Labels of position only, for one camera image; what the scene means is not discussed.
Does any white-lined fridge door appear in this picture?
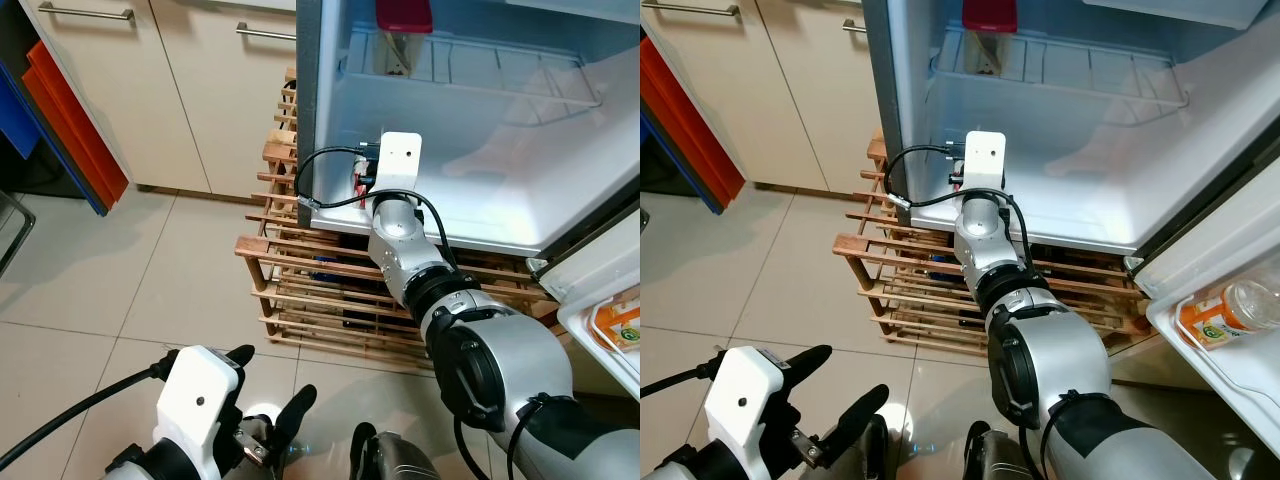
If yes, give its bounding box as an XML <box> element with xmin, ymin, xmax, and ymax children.
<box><xmin>528</xmin><ymin>200</ymin><xmax>641</xmax><ymax>401</ymax></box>
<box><xmin>1125</xmin><ymin>185</ymin><xmax>1280</xmax><ymax>463</ymax></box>

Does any silver small fridge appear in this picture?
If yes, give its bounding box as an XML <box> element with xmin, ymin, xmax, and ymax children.
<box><xmin>862</xmin><ymin>0</ymin><xmax>1280</xmax><ymax>263</ymax></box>
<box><xmin>296</xmin><ymin>0</ymin><xmax>641</xmax><ymax>259</ymax></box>

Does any grey robot right leg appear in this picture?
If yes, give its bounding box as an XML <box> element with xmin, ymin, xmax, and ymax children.
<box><xmin>962</xmin><ymin>420</ymin><xmax>1036</xmax><ymax>480</ymax></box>
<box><xmin>348</xmin><ymin>423</ymin><xmax>443</xmax><ymax>480</ymax></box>

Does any wooden slatted rack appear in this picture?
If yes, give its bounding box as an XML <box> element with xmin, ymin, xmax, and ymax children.
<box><xmin>833</xmin><ymin>128</ymin><xmax>1153</xmax><ymax>359</ymax></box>
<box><xmin>235</xmin><ymin>68</ymin><xmax>566</xmax><ymax>363</ymax></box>

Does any red food container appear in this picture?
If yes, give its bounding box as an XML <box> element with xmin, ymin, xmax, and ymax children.
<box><xmin>961</xmin><ymin>0</ymin><xmax>1019</xmax><ymax>35</ymax></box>
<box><xmin>374</xmin><ymin>0</ymin><xmax>435</xmax><ymax>35</ymax></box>

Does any cream kitchen cabinet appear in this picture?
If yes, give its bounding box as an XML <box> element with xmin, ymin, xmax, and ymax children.
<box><xmin>640</xmin><ymin>0</ymin><xmax>881</xmax><ymax>196</ymax></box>
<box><xmin>20</xmin><ymin>0</ymin><xmax>301</xmax><ymax>201</ymax></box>

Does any orange juice bottle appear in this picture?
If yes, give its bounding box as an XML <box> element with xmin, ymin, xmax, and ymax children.
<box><xmin>590</xmin><ymin>300</ymin><xmax>641</xmax><ymax>351</ymax></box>
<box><xmin>1178</xmin><ymin>290</ymin><xmax>1263</xmax><ymax>351</ymax></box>

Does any orange flat panel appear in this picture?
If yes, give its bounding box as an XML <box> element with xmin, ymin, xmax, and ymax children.
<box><xmin>640</xmin><ymin>36</ymin><xmax>747</xmax><ymax>213</ymax></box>
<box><xmin>20</xmin><ymin>40</ymin><xmax>131</xmax><ymax>213</ymax></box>

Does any blue flat panel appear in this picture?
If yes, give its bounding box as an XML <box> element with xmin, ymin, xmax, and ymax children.
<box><xmin>0</xmin><ymin>60</ymin><xmax>109</xmax><ymax>216</ymax></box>
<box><xmin>640</xmin><ymin>108</ymin><xmax>729</xmax><ymax>215</ymax></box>

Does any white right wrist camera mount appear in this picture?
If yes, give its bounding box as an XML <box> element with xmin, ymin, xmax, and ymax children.
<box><xmin>962</xmin><ymin>130</ymin><xmax>1008</xmax><ymax>194</ymax></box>
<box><xmin>375</xmin><ymin>131</ymin><xmax>424</xmax><ymax>197</ymax></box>

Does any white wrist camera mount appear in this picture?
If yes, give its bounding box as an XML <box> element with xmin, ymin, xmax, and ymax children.
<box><xmin>375</xmin><ymin>131</ymin><xmax>424</xmax><ymax>197</ymax></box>
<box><xmin>962</xmin><ymin>130</ymin><xmax>1008</xmax><ymax>194</ymax></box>
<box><xmin>153</xmin><ymin>345</ymin><xmax>243</xmax><ymax>473</ymax></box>
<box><xmin>704</xmin><ymin>347</ymin><xmax>793</xmax><ymax>473</ymax></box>

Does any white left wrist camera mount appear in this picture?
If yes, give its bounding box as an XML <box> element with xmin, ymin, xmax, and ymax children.
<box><xmin>704</xmin><ymin>347</ymin><xmax>793</xmax><ymax>473</ymax></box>
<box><xmin>153</xmin><ymin>345</ymin><xmax>243</xmax><ymax>473</ymax></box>

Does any white wire fridge shelf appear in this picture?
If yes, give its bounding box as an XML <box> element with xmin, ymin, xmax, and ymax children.
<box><xmin>925</xmin><ymin>26</ymin><xmax>1191</xmax><ymax>113</ymax></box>
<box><xmin>338</xmin><ymin>28</ymin><xmax>604</xmax><ymax>109</ymax></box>

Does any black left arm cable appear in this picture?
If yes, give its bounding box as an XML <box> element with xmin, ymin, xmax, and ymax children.
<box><xmin>0</xmin><ymin>362</ymin><xmax>171</xmax><ymax>473</ymax></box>
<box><xmin>640</xmin><ymin>362</ymin><xmax>721</xmax><ymax>403</ymax></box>

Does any dark wire frame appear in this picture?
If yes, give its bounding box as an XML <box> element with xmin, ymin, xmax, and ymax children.
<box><xmin>0</xmin><ymin>190</ymin><xmax>31</xmax><ymax>281</ymax></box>

